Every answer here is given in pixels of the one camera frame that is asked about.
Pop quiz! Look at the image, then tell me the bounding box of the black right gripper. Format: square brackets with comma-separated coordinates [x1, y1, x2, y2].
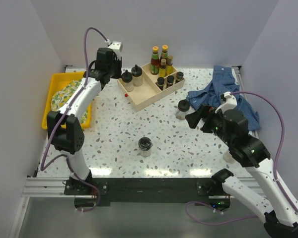
[185, 103, 233, 145]

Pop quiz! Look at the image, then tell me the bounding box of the glass shaker jar brown residue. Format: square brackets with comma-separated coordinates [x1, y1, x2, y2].
[176, 99, 190, 120]

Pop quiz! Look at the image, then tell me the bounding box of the glass shaker jar white powder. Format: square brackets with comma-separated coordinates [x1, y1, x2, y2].
[131, 64, 143, 87]

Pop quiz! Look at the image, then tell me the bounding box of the sauce bottle green label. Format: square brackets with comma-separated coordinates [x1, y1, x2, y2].
[150, 46, 160, 75]
[160, 45, 168, 61]

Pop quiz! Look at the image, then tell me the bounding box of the beige wooden divided box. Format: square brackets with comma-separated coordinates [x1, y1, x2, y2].
[117, 63, 185, 112]

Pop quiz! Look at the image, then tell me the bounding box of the small dark spice jar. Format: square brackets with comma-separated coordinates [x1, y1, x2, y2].
[176, 71, 184, 83]

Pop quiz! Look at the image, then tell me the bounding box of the spice jar black lid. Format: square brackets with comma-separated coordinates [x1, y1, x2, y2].
[156, 77, 164, 91]
[166, 75, 174, 88]

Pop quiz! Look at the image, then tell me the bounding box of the small yellow oil bottle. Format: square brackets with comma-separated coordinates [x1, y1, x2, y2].
[159, 58, 166, 77]
[166, 56, 173, 75]

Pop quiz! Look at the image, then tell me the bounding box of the glass jar black rim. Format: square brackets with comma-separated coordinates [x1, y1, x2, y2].
[138, 137, 153, 157]

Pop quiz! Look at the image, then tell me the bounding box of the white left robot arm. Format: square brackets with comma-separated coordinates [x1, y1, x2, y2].
[46, 42, 122, 194]

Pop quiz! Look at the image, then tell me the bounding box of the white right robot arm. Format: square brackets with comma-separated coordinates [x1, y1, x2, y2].
[185, 106, 298, 238]

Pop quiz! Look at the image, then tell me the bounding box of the blue checked shirt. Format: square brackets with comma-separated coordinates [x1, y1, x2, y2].
[186, 65, 261, 131]

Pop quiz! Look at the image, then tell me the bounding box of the lemon print cloth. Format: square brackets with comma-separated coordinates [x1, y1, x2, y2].
[50, 79, 81, 112]

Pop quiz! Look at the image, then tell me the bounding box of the yellow plastic tray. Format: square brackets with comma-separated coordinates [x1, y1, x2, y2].
[41, 71, 83, 129]

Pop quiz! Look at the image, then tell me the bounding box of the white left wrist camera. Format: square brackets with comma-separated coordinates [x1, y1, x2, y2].
[108, 41, 123, 55]

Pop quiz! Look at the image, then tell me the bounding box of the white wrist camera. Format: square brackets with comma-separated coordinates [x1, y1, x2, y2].
[108, 41, 123, 55]
[215, 92, 237, 113]

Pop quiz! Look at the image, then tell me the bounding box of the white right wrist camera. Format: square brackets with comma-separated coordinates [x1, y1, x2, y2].
[215, 92, 237, 113]

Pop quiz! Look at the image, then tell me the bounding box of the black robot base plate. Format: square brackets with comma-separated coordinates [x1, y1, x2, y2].
[63, 178, 230, 211]

